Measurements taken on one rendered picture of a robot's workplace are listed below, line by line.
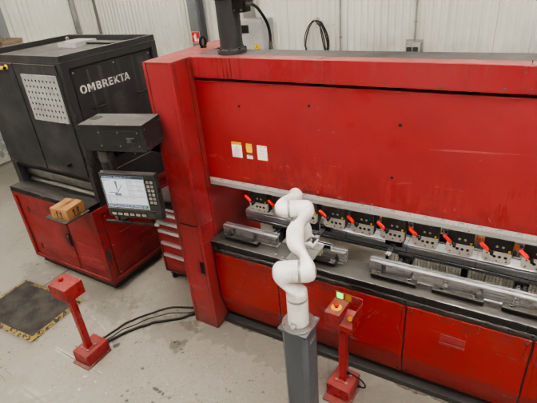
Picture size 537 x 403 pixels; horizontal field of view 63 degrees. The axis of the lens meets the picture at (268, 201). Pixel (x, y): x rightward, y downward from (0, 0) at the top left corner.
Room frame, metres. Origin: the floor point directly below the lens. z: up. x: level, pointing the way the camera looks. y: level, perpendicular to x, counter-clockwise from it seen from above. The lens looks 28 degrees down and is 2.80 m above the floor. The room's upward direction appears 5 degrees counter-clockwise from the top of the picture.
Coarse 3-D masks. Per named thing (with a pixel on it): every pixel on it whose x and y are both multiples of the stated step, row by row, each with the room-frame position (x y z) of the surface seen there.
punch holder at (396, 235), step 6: (384, 222) 2.37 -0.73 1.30; (390, 222) 2.35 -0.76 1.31; (396, 222) 2.33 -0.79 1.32; (402, 222) 2.31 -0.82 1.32; (390, 228) 2.35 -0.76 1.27; (396, 228) 2.33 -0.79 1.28; (402, 228) 2.31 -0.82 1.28; (384, 234) 2.36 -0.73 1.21; (390, 234) 2.35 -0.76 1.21; (396, 234) 2.32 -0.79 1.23; (402, 234) 2.31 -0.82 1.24; (390, 240) 2.34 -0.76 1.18; (396, 240) 2.32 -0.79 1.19; (402, 240) 2.30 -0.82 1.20
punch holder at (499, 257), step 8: (488, 240) 2.05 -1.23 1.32; (496, 240) 2.03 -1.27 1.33; (504, 240) 2.01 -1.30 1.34; (496, 248) 2.03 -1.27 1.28; (504, 248) 2.01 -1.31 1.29; (512, 248) 1.99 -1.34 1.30; (488, 256) 2.04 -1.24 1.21; (496, 256) 2.02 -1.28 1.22; (504, 256) 2.00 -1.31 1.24; (504, 264) 1.99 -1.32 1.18
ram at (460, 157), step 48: (240, 96) 2.91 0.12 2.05; (288, 96) 2.71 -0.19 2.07; (336, 96) 2.54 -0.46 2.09; (384, 96) 2.39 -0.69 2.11; (432, 96) 2.26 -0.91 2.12; (480, 96) 2.14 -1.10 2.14; (528, 96) 2.06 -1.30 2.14; (288, 144) 2.72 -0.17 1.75; (336, 144) 2.54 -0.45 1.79; (384, 144) 2.38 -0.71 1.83; (432, 144) 2.24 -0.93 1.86; (480, 144) 2.12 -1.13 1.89; (528, 144) 2.00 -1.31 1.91; (336, 192) 2.54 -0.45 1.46; (384, 192) 2.38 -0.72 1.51; (432, 192) 2.23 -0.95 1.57; (480, 192) 2.10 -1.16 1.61; (528, 192) 1.98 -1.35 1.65; (528, 240) 1.95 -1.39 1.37
